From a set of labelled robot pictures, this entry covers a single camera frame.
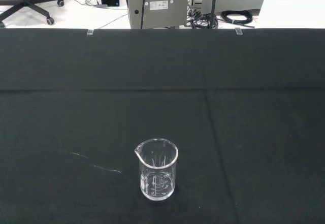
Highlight black bench cloth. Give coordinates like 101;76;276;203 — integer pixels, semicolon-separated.
0;27;325;224

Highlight black tripod pole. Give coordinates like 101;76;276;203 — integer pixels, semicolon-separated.
210;0;219;30
140;0;149;29

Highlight black office chair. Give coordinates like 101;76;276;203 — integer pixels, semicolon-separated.
0;0;65;28

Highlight tangled black floor cables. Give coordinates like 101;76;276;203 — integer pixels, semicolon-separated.
186;7;219;29

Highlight coiled black cable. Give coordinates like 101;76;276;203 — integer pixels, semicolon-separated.
220;10;255;28

